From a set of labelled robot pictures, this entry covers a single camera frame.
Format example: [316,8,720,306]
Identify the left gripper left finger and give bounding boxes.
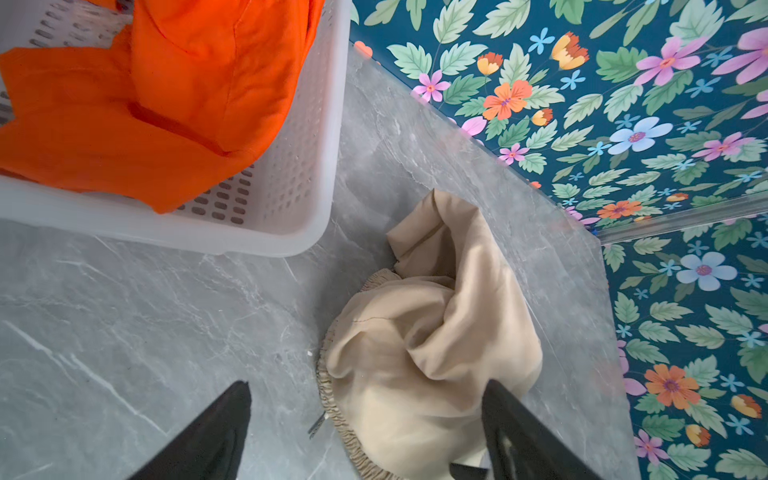
[130,380,252,480]

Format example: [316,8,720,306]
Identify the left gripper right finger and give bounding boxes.
[482,379,600,480]

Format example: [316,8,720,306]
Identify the beige drawstring shorts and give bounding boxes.
[317,190,543,479]

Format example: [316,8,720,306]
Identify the orange shorts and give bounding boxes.
[1,0,323,214]

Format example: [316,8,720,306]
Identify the white perforated plastic basket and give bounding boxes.
[1,1,351,257]

